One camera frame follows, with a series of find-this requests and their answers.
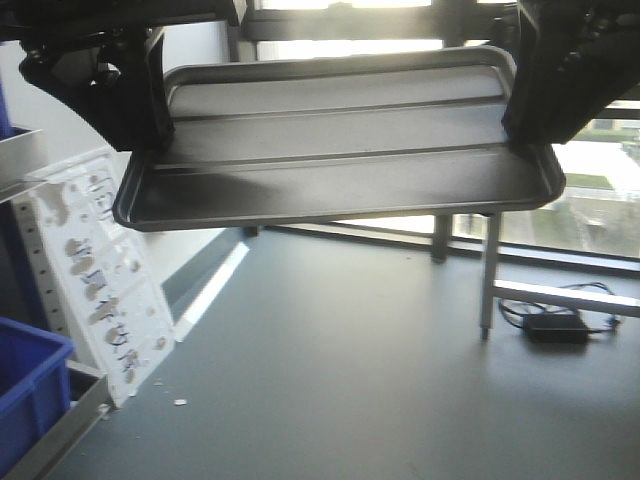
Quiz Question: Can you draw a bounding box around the blue bin left shelf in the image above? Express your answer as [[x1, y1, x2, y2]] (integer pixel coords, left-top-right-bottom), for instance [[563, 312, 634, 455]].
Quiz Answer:
[[1, 318, 74, 475]]

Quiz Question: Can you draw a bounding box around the steel table leg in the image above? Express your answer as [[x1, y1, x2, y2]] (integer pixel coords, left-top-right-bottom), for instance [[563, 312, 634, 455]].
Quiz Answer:
[[479, 213, 502, 341]]

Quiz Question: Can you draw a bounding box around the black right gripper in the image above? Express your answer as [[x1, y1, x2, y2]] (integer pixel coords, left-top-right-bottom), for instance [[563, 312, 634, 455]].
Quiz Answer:
[[502, 1, 639, 144]]

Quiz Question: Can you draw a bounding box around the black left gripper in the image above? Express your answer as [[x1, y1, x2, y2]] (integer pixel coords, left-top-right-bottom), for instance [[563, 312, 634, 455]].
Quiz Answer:
[[1, 0, 240, 151]]

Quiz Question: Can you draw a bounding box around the black power adapter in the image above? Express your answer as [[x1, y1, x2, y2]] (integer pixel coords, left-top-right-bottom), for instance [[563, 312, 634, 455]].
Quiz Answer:
[[522, 314, 589, 344]]

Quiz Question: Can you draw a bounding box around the silver metal tray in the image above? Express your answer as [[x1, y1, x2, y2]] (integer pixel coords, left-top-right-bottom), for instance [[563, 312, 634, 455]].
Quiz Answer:
[[113, 46, 566, 232]]

